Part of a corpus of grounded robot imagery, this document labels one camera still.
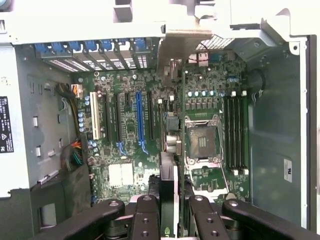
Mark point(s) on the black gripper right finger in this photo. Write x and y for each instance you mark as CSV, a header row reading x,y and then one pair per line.
x,y
210,222

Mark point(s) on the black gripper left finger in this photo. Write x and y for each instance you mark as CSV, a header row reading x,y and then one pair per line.
x,y
146,220

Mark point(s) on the silver chipset heatsink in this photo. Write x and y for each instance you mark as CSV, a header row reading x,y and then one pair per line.
x,y
121,175

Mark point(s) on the black plastic shroud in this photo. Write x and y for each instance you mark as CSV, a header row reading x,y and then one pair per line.
x,y
75,185

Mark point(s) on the CPU socket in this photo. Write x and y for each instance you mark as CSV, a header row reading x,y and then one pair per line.
x,y
203,140

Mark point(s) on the black RAM slot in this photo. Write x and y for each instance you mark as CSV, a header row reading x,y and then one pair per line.
x,y
232,135
244,135
238,135
226,135

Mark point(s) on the green motherboard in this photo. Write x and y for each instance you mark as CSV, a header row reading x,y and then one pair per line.
x,y
130,120

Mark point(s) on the long black expansion slot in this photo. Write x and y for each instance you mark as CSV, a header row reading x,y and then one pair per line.
x,y
107,117
117,117
151,117

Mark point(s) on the blue expansion slot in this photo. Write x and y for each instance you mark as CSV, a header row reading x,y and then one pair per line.
x,y
140,117

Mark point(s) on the white expansion slot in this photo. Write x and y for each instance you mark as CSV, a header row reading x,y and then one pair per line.
x,y
94,115

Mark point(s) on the open black PC case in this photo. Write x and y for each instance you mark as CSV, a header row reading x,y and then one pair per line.
x,y
275,120

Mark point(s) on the short black expansion slot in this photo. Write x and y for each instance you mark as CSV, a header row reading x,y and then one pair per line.
x,y
127,99

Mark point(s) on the grey power supply with label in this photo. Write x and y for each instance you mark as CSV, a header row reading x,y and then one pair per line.
x,y
37,112

